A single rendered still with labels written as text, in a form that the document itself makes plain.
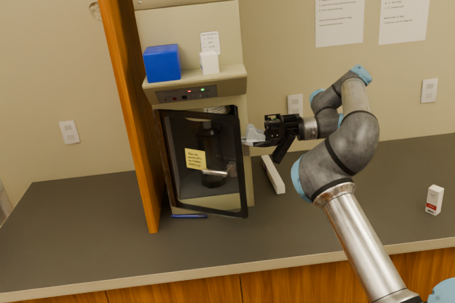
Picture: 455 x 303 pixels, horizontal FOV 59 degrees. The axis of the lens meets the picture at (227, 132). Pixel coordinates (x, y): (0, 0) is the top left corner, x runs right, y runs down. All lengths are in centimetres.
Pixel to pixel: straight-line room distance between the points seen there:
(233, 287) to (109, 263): 43
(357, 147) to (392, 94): 105
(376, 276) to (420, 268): 65
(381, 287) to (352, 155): 29
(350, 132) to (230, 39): 52
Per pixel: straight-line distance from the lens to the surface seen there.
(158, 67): 123
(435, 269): 165
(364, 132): 102
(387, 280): 98
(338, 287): 156
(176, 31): 131
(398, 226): 154
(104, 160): 201
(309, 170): 104
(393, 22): 194
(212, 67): 126
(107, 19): 124
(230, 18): 131
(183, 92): 129
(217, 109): 142
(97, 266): 148
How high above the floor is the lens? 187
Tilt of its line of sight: 25 degrees down
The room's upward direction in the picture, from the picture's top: 6 degrees counter-clockwise
